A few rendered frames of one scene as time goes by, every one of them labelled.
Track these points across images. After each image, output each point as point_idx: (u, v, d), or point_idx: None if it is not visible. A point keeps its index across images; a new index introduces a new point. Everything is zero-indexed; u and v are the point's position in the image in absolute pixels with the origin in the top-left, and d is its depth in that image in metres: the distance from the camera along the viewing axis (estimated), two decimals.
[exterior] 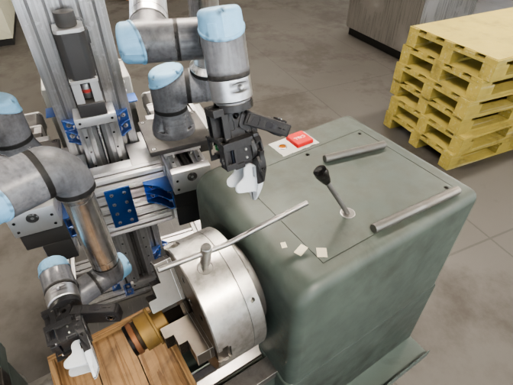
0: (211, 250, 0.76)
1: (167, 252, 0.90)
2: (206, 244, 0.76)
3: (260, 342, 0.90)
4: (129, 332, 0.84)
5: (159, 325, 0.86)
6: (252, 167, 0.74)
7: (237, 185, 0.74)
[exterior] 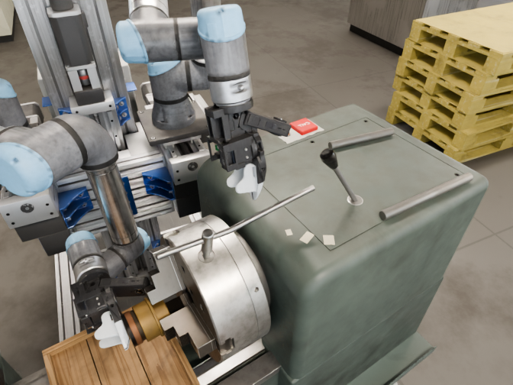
0: (213, 237, 0.72)
1: (166, 241, 0.86)
2: (208, 231, 0.72)
3: (264, 334, 0.86)
4: (129, 320, 0.80)
5: (161, 315, 0.83)
6: (252, 167, 0.74)
7: (237, 185, 0.74)
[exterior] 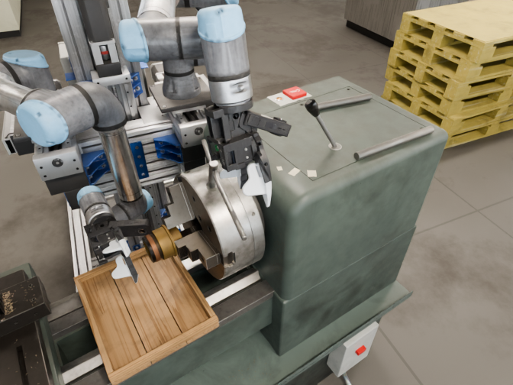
0: (211, 168, 0.90)
1: (179, 179, 1.04)
2: (214, 163, 0.90)
3: (259, 257, 1.05)
4: (150, 240, 0.98)
5: (175, 238, 1.01)
6: (256, 168, 0.73)
7: (243, 186, 0.71)
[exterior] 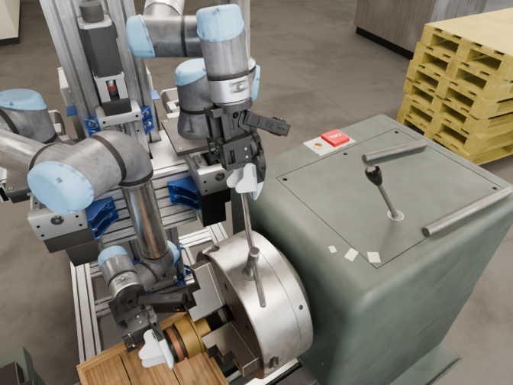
0: (257, 249, 0.72)
1: (206, 256, 0.85)
2: (253, 250, 0.71)
3: (304, 351, 0.86)
4: (172, 338, 0.79)
5: (203, 334, 0.82)
6: (252, 167, 0.75)
7: (237, 185, 0.74)
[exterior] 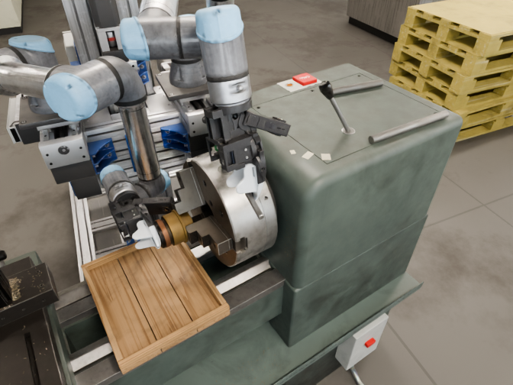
0: None
1: (190, 163, 1.02)
2: None
3: (272, 243, 1.03)
4: (160, 224, 0.96)
5: (186, 224, 0.99)
6: (252, 167, 0.74)
7: (237, 186, 0.74)
